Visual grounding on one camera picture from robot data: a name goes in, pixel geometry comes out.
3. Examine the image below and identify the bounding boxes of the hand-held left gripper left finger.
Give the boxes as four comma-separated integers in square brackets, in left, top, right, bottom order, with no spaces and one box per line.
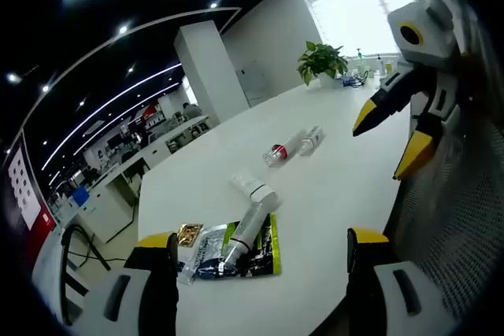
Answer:
[78,232,180,336]

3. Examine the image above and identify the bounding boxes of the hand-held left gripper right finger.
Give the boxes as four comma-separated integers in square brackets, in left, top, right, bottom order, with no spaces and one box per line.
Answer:
[346,226,454,336]

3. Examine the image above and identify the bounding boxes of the small gold sachet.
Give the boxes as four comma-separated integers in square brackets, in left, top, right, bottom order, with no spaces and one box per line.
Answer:
[175,222,204,249]

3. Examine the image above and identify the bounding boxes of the small skincare bottle dark label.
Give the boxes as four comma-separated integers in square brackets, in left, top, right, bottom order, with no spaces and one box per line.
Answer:
[298,124,326,157]

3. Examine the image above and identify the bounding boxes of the green black skincare sachet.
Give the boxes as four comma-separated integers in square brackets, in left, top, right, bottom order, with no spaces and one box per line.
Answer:
[176,212,284,282]

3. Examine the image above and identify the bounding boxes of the white skincare bottle red band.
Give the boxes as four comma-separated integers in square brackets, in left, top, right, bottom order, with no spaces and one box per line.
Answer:
[262,128,309,170]

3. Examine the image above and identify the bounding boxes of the silver skincare bottle clear cap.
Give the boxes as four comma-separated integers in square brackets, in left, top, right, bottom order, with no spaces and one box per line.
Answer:
[222,198,273,272]

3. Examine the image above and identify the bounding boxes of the blue storage box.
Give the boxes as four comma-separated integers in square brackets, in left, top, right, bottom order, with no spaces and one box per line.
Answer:
[70,187,91,208]

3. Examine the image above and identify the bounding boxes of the green potted plant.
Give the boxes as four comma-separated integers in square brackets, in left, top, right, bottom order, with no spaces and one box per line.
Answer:
[296,39,350,87]

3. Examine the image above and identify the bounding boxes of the large bright window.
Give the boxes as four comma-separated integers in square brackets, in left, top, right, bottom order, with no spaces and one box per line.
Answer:
[295,0,418,57]

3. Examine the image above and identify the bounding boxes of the grey mesh chair back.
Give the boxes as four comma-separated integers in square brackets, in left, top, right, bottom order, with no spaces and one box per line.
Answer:
[384,107,504,336]

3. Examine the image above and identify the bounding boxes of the white office desk row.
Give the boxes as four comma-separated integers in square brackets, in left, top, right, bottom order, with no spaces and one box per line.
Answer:
[50,158,146,242]

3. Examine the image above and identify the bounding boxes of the grey door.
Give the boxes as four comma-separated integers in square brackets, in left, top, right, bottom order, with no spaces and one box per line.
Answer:
[235,59,265,102]

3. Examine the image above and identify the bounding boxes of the red white display screen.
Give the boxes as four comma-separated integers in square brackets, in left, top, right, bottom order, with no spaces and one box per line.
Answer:
[2,133,57,245]

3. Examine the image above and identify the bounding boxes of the white square pillar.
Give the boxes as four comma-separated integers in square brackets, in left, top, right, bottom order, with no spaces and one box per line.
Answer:
[174,20,251,124]

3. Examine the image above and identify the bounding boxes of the blue cable bundle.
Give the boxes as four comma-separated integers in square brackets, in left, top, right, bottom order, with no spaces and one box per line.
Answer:
[339,72,367,90]

